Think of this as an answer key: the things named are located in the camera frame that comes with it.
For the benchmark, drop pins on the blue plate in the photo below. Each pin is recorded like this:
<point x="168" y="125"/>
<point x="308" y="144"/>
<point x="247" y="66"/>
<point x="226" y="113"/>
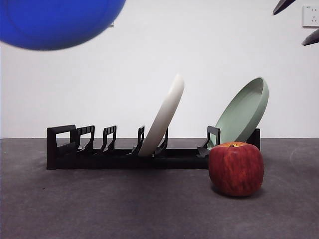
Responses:
<point x="57" y="22"/>

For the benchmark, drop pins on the white plate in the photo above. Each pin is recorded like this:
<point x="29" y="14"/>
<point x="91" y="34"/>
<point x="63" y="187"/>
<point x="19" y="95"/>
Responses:
<point x="165" y="112"/>

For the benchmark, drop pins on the red apple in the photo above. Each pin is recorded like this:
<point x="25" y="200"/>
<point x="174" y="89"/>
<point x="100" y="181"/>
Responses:
<point x="235" y="169"/>

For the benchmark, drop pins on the green plate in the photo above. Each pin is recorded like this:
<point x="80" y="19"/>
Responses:
<point x="244" y="112"/>

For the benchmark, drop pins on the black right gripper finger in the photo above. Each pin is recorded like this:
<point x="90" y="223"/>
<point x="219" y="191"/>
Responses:
<point x="312" y="38"/>
<point x="284" y="5"/>

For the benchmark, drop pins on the black plate rack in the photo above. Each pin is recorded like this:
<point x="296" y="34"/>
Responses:
<point x="124" y="163"/>

